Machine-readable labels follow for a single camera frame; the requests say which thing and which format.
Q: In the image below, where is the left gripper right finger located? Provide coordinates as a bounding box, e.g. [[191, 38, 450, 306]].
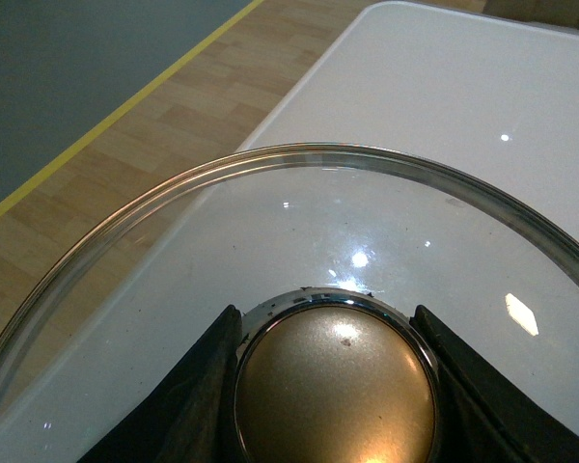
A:
[[413, 305, 579, 462]]

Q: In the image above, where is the glass pot lid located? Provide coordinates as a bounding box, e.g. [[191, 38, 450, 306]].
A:
[[0, 144, 579, 462]]

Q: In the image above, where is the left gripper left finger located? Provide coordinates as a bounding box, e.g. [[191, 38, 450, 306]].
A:
[[80, 305, 242, 462]]

